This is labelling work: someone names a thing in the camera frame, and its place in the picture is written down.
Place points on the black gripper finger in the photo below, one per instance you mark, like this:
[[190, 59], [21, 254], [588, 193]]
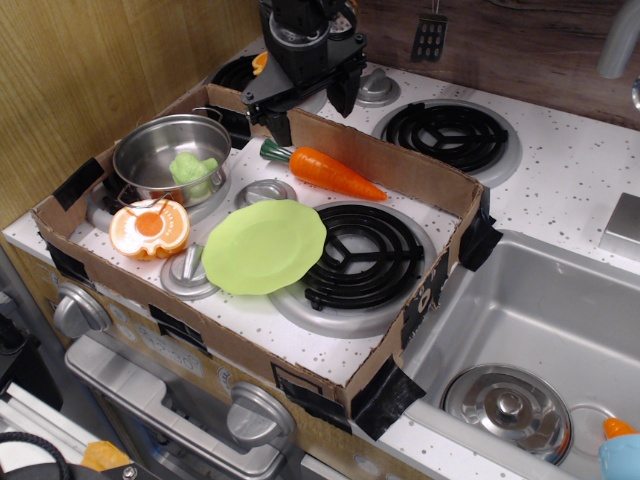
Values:
[[279, 126], [342, 89]]

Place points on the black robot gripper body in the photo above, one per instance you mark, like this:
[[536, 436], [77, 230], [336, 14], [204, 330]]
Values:
[[298, 66]]

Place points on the orange toy carrot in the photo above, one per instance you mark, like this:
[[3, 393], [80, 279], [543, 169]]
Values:
[[320, 170]]

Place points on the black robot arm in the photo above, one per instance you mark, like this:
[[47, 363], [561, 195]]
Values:
[[302, 16]]

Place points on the light green plastic plate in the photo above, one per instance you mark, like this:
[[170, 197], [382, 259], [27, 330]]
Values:
[[264, 247]]

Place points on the grey stovetop knob back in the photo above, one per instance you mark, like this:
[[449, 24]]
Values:
[[377, 90]]

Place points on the grey stovetop knob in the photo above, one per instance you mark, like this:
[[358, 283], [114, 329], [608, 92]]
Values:
[[377, 90], [183, 275], [264, 190]]

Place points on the hanging metal strainer spoon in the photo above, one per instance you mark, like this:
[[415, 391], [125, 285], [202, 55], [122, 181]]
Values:
[[343, 23]]

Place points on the orange toy pumpkin half back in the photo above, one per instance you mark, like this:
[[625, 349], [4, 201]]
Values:
[[259, 63]]

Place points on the orange toy pumpkin half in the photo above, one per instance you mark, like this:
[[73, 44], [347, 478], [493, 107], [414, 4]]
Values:
[[146, 233], [259, 63]]

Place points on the grey stovetop knob middle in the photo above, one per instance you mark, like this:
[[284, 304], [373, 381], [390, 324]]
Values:
[[264, 190]]

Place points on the green toy lettuce piece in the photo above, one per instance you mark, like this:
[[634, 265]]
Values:
[[188, 170]]

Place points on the hanging metal spatula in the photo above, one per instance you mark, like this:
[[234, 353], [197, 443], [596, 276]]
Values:
[[430, 34]]

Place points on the black back right burner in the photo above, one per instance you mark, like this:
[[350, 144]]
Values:
[[460, 136]]

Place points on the small steel pot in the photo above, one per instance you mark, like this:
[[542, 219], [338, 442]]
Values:
[[143, 157]]

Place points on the black front right burner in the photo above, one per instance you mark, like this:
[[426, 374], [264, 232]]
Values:
[[370, 257]]

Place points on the orange toy pumpkin half front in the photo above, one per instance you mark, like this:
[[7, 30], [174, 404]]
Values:
[[146, 233]]

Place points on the black front left burner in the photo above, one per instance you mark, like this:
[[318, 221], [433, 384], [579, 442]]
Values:
[[117, 194]]

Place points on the grey stovetop knob front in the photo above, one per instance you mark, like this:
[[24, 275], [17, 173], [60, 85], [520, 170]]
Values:
[[183, 275]]

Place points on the grey oven knob left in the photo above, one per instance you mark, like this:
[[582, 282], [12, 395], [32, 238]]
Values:
[[78, 312]]

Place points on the grey oven knob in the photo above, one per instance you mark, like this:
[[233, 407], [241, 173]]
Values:
[[78, 312], [255, 418]]

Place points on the grey toy sink basin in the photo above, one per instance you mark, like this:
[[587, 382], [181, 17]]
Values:
[[570, 320]]

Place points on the grey toy faucet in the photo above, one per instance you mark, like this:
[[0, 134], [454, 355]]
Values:
[[620, 42]]

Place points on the grey oven knob right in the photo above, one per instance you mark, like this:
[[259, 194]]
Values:
[[255, 418]]

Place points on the steel pot lid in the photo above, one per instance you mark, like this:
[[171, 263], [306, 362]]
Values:
[[513, 405]]

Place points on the orange cloth scrap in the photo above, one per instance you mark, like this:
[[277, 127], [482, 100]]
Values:
[[103, 455]]

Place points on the blue orange toy bottle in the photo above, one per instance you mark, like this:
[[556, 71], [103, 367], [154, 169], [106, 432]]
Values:
[[619, 454]]

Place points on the silver oven door handle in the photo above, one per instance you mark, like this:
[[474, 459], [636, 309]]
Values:
[[144, 398]]

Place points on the grey faucet handle block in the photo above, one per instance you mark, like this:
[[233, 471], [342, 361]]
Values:
[[621, 235]]

